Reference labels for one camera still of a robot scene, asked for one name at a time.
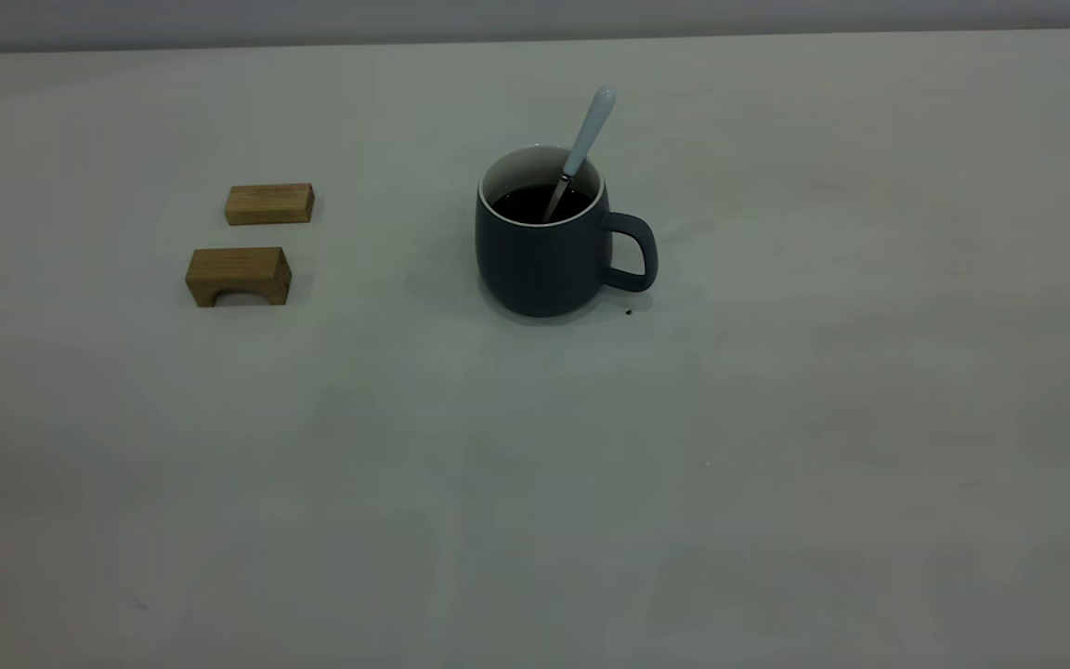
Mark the dark blue coffee mug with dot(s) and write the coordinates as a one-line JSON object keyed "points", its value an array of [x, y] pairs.
{"points": [[540, 269]]}

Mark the dark coffee liquid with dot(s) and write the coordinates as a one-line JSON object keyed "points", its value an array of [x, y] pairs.
{"points": [[516, 204]]}

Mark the flat wooden block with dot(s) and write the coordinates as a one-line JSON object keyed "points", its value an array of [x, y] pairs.
{"points": [[267, 204]]}

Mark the arched wooden block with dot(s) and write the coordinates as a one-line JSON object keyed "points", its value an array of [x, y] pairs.
{"points": [[238, 265]]}

